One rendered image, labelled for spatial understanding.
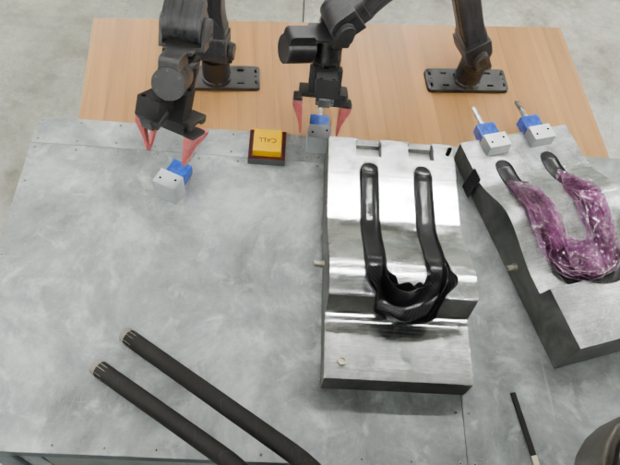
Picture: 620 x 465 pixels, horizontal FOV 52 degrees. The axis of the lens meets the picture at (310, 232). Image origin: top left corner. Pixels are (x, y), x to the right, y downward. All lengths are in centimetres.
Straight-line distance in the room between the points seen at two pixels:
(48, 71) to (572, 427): 225
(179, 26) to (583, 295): 85
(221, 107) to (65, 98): 126
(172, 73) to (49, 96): 163
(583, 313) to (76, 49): 221
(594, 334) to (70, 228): 100
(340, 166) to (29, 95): 167
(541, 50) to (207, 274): 104
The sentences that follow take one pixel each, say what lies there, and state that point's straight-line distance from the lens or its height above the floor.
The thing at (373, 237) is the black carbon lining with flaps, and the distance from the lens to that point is 119.
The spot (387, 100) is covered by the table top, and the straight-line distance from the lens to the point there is 153.
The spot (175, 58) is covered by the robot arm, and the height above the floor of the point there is 116.
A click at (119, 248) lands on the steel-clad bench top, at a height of 80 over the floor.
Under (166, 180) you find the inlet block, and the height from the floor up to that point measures 85.
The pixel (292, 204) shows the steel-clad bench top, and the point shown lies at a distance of 131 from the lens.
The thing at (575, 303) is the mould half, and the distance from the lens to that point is 123.
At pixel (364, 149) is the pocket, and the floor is 86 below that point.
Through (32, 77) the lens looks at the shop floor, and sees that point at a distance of 276.
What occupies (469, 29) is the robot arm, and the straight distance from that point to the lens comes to 145.
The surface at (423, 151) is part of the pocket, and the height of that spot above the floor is 87.
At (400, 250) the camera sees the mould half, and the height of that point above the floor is 91.
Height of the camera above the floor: 190
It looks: 59 degrees down
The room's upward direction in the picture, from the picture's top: 10 degrees clockwise
